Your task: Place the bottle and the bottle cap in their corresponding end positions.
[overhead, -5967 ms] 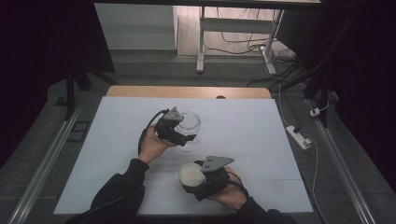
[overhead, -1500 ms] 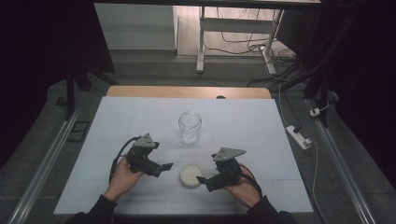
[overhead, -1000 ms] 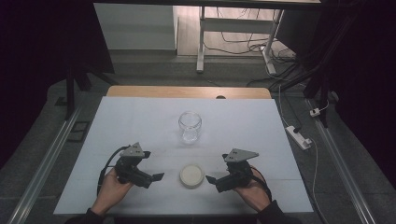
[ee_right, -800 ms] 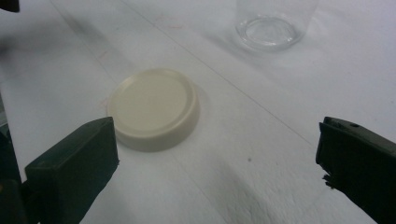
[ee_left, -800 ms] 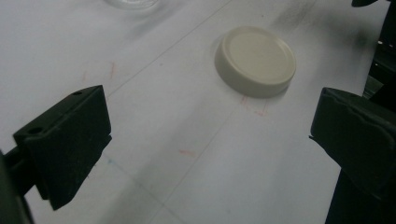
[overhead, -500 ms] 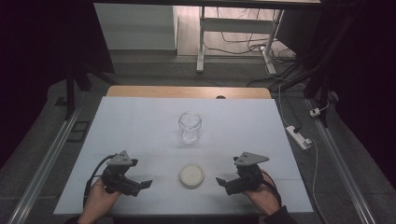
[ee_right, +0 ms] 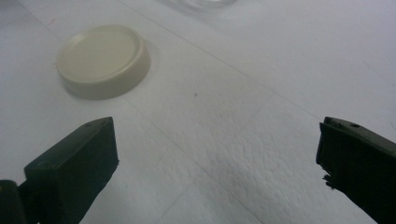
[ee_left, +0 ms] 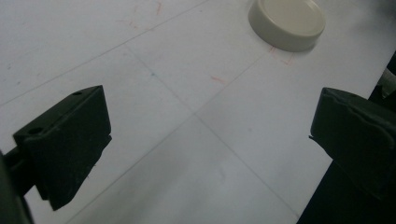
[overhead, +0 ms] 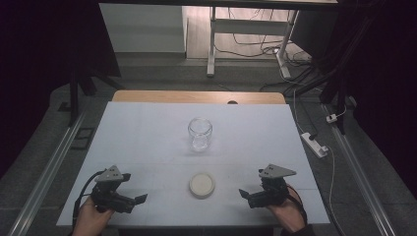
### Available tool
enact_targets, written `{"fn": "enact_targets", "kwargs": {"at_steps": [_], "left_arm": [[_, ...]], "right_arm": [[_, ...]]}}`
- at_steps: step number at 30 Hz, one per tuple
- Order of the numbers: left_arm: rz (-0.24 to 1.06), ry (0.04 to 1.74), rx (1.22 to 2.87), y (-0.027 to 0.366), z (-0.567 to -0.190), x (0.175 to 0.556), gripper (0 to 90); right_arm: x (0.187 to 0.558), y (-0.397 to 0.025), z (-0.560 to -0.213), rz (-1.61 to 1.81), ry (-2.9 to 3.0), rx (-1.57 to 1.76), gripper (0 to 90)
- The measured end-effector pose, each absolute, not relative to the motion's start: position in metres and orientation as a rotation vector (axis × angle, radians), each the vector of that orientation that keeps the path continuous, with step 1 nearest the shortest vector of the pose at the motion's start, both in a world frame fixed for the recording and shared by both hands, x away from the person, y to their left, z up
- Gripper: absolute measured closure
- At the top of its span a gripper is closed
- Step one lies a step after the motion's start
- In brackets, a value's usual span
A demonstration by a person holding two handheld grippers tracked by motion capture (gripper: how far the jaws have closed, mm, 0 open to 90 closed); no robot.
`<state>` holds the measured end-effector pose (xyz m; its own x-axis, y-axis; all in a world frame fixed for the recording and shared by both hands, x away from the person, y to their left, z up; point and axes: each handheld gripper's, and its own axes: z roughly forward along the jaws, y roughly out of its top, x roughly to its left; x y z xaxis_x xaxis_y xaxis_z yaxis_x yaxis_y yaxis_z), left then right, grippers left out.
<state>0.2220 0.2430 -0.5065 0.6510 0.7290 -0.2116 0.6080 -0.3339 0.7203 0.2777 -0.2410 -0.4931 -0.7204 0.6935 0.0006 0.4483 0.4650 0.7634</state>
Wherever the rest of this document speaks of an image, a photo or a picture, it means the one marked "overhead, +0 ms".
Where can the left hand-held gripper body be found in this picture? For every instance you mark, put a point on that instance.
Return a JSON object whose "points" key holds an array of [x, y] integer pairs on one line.
{"points": [[106, 193]]}

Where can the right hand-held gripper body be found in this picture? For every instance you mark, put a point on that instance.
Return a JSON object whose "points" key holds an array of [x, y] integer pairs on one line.
{"points": [[270, 190]]}

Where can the white round jar lid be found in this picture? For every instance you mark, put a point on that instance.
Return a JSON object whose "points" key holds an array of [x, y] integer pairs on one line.
{"points": [[202, 185]]}

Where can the clear glass jar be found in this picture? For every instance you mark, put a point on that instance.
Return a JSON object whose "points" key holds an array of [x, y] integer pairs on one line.
{"points": [[200, 134]]}

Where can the person's right hand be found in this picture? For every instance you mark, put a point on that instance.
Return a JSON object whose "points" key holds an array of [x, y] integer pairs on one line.
{"points": [[288, 213]]}

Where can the person's left hand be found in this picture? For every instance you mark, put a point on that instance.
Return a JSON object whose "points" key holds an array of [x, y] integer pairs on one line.
{"points": [[90, 219]]}

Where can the white table cover sheet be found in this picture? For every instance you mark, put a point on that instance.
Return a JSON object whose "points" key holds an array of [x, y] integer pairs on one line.
{"points": [[147, 141]]}

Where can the person's dark sleeve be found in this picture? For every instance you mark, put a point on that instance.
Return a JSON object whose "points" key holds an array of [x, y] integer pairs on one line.
{"points": [[301, 232]]}

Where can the white power strip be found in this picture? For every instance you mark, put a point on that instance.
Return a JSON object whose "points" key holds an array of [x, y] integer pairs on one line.
{"points": [[314, 144]]}

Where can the small white adapter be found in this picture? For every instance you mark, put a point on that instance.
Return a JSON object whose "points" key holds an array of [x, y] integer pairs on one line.
{"points": [[331, 118]]}

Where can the black metal stand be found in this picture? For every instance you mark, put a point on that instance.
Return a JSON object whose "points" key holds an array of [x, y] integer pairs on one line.
{"points": [[74, 95], [334, 82]]}

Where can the white cabinet panel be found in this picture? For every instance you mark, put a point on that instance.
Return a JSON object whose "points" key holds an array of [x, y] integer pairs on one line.
{"points": [[144, 29]]}

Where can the black curtain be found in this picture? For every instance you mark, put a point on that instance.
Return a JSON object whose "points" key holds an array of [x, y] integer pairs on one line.
{"points": [[387, 65], [39, 49]]}

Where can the aluminium floor rail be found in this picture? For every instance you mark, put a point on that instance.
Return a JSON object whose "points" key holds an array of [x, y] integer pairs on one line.
{"points": [[360, 170], [46, 173]]}

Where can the white desk frame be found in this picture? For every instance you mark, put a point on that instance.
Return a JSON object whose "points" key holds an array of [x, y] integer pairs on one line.
{"points": [[244, 27]]}

